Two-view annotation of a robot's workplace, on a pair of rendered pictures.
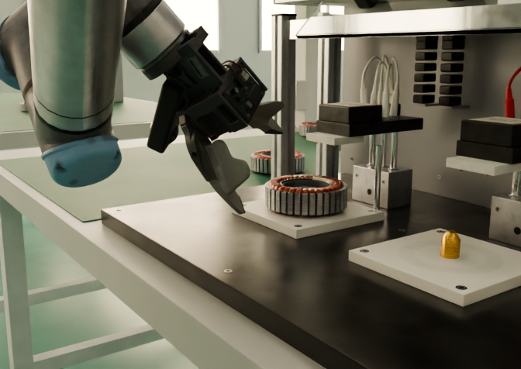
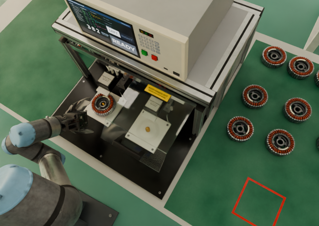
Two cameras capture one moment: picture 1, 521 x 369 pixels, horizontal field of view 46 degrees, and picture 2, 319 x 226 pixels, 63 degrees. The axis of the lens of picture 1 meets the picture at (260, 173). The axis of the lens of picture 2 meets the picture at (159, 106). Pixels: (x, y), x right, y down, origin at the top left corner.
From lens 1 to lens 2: 0.92 m
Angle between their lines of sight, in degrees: 55
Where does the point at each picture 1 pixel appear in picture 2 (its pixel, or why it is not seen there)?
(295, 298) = (120, 164)
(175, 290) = (90, 162)
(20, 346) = not seen: hidden behind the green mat
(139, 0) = (47, 134)
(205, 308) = (101, 167)
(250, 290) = (109, 164)
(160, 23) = (55, 132)
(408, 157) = not seen: hidden behind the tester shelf
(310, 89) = not seen: outside the picture
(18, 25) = (14, 150)
